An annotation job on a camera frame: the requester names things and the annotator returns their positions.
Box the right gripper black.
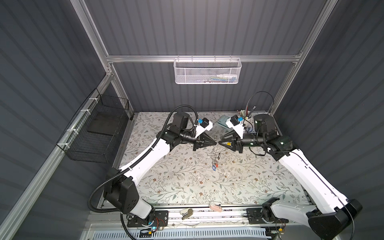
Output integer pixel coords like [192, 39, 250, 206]
[217, 129, 263, 153]

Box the grey beaded keyring coil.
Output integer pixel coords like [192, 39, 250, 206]
[210, 145, 221, 165]

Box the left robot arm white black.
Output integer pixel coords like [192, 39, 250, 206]
[87, 106, 217, 225]

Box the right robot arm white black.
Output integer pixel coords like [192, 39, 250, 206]
[219, 114, 363, 240]

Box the teal calculator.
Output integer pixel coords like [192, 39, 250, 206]
[217, 115, 230, 129]

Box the white pen cup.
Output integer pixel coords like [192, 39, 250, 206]
[238, 109, 256, 130]

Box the floral table mat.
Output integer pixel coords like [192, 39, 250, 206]
[106, 111, 310, 206]

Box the pink tape dispenser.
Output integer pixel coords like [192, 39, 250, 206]
[209, 202, 223, 213]

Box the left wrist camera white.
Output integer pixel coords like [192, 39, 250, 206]
[195, 118, 213, 138]

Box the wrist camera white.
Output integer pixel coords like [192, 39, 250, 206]
[195, 118, 213, 138]
[226, 115, 245, 139]

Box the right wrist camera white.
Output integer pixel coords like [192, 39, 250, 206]
[226, 115, 245, 139]

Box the white wire wall basket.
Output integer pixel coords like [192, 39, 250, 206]
[173, 57, 242, 85]

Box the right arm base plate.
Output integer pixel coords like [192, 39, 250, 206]
[242, 207, 289, 225]

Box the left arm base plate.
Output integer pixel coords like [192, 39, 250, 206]
[127, 211, 169, 228]

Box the black wire side basket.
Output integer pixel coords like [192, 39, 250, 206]
[57, 89, 130, 164]

